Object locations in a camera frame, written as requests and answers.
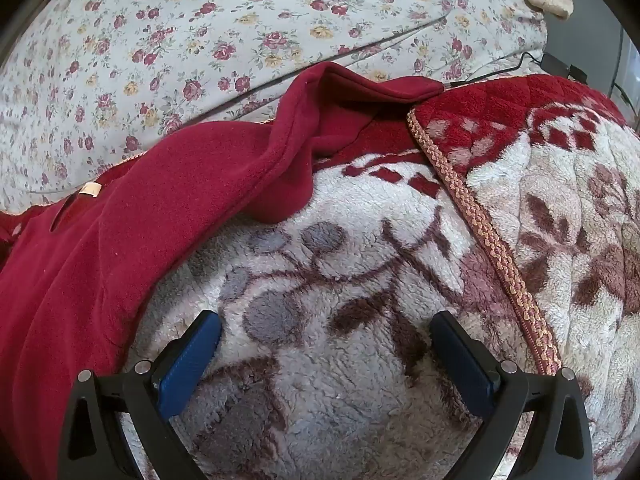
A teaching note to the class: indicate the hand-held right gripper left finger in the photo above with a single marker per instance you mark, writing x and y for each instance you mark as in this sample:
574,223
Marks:
187,366

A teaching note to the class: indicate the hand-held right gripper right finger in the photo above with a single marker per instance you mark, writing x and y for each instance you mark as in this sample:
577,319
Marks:
462,360

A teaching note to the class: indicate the red fleece garment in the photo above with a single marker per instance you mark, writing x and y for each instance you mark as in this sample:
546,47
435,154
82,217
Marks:
150,210

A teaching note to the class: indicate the floral plush blanket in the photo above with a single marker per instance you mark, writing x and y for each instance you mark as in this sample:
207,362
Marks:
360,260

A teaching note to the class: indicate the black power adapter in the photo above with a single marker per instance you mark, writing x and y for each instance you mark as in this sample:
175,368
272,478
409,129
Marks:
556,64

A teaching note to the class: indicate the rose print bed sheet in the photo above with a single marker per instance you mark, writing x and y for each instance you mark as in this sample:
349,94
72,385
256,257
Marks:
250,35

